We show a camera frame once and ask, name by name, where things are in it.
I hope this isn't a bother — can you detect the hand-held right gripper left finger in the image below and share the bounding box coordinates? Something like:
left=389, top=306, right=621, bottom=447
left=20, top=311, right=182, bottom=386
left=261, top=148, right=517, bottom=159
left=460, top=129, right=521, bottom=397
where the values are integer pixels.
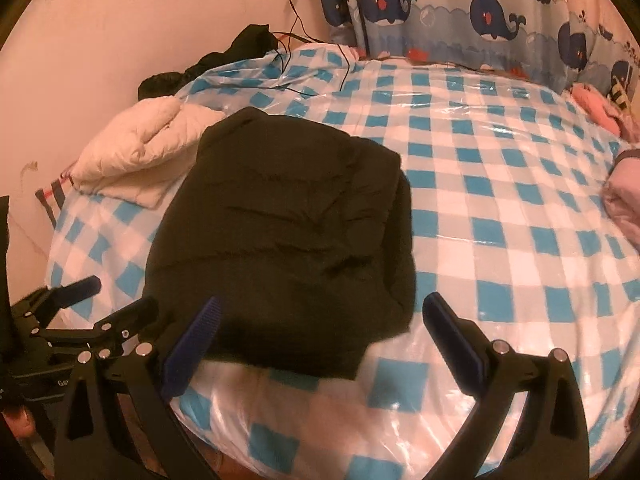
left=54, top=296, right=223, bottom=480

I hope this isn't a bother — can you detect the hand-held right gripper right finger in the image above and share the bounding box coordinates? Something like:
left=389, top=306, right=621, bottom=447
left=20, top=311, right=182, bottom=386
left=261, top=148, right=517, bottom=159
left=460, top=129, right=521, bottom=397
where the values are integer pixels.
left=422, top=292, right=591, bottom=480

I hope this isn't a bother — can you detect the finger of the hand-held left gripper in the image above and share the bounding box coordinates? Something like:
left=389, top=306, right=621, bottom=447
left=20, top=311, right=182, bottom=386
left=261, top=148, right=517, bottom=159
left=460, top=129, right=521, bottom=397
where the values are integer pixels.
left=12, top=276, right=102, bottom=328
left=37, top=297, right=160, bottom=358

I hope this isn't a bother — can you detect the black puffer jacket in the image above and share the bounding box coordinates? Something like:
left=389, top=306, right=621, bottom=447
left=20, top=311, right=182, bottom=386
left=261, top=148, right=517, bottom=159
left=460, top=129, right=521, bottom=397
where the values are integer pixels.
left=142, top=107, right=418, bottom=381

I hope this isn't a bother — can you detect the dark clothes pile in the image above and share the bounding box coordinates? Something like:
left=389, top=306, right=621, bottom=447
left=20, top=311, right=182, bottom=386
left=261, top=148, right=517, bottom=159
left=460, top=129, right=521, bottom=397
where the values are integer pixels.
left=137, top=24, right=281, bottom=101

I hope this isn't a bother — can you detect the person's left hand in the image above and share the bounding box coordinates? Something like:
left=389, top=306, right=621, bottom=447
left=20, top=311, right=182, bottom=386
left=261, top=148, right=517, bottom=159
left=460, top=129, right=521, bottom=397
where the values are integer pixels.
left=9, top=407, right=38, bottom=442

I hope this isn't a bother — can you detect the blue checkered plastic bed cover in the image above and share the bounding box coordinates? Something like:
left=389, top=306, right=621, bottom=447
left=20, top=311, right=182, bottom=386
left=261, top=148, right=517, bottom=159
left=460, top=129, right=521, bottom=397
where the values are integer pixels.
left=47, top=42, right=640, bottom=480

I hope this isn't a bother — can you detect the cream puffer jacket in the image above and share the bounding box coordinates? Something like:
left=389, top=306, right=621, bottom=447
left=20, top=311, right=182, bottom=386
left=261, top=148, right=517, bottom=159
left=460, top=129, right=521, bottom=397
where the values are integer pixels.
left=70, top=96, right=228, bottom=208

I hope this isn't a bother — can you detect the pink clothing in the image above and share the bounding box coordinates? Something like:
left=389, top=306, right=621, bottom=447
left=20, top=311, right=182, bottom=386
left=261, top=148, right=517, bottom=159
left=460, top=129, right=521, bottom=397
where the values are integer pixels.
left=570, top=82, right=623, bottom=136

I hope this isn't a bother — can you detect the black and white striped item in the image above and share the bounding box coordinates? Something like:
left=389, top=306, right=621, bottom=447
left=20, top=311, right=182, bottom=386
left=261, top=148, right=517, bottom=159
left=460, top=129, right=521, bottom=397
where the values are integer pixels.
left=607, top=80, right=633, bottom=111

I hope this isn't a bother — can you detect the whale print curtain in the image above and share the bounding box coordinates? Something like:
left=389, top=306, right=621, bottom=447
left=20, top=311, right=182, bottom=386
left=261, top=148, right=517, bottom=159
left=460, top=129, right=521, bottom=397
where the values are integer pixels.
left=312, top=0, right=640, bottom=111

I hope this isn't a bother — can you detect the black cable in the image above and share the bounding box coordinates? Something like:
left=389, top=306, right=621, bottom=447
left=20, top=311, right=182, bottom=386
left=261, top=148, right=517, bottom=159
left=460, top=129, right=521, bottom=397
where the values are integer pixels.
left=200, top=0, right=352, bottom=96

